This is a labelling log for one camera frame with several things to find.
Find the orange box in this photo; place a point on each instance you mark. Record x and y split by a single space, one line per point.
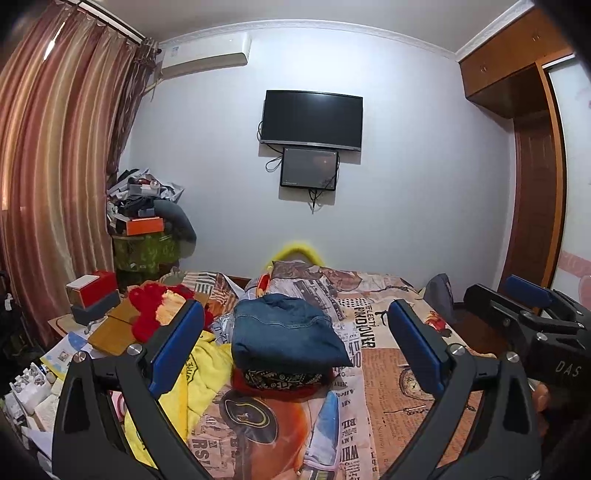
144 226

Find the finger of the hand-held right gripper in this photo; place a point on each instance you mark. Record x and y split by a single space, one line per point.
526 291
489 304

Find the white sliding wardrobe door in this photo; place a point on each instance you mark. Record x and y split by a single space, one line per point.
575 184

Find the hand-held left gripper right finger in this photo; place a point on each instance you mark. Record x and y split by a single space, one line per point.
415 346

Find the white air conditioner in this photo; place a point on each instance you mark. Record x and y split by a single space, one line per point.
203 57

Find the black wall television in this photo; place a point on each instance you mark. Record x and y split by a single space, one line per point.
311 117

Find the small wall monitor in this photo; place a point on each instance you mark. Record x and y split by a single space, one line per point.
308 168

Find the striped brown curtain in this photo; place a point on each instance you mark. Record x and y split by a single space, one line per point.
51 161

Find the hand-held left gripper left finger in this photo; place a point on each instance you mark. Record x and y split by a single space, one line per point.
178 346

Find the printed blanket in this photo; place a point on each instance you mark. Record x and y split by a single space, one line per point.
392 369

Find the yellow garment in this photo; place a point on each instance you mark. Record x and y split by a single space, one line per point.
203 364

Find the curtain rail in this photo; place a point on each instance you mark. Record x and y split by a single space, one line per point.
120 21

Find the yellow pillow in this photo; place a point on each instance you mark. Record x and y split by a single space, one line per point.
295 251

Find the white patterned cloth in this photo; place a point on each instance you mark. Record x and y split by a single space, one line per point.
225 323

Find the purple grey backpack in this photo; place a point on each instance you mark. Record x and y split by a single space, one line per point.
438 295

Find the brown wooden door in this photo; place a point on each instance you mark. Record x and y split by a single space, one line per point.
535 194

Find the pile of white packets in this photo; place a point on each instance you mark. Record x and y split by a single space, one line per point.
27 392

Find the dark patterned cloth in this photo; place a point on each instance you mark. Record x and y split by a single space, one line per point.
286 378

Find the wooden bedside table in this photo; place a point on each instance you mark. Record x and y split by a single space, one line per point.
62 325

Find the pile of clutter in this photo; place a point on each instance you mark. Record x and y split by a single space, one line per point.
134 194

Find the dark grey box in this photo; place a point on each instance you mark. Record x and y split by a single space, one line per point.
94 311

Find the red folded cloth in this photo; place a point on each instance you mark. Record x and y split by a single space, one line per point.
272 394

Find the blue denim jeans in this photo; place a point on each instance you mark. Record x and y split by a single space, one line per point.
286 327

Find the wooden board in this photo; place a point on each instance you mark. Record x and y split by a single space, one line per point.
113 337

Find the person's right hand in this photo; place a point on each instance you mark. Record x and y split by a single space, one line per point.
539 399

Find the red and white box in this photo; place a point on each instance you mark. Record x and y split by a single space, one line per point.
90 288

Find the wooden overhead cabinet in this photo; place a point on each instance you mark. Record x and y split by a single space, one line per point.
512 64

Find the red fluffy cloth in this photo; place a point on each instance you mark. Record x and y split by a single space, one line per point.
145 314

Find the green patterned cloth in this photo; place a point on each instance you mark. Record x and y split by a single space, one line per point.
143 254

